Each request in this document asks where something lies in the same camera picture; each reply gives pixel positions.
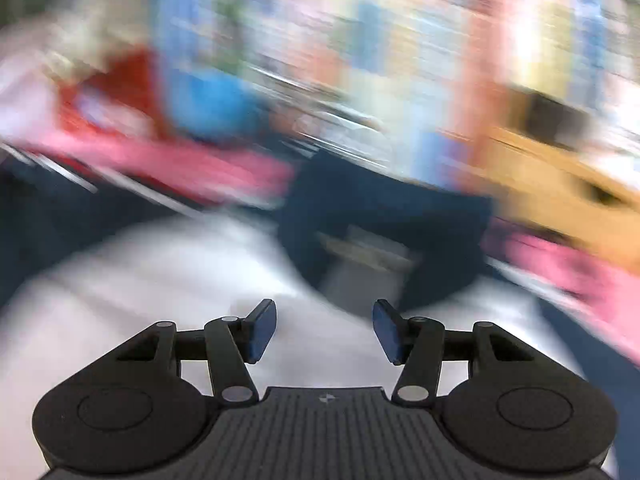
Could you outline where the row of upright books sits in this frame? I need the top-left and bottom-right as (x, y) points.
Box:
(155, 0), (639, 184)

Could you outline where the red plastic crate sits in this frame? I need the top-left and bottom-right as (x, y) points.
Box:
(56, 48), (170, 140)

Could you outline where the white navy zip jacket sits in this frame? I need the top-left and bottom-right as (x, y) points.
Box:
(1, 157), (639, 479)

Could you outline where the wooden drawer organizer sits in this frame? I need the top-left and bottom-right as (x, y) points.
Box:
(477, 87), (639, 274)

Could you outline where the pink bunny print blanket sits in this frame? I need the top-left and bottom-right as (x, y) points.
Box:
(1, 130), (639, 360)

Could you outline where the blue plush ball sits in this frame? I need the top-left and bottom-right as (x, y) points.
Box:
(165, 68), (262, 144)

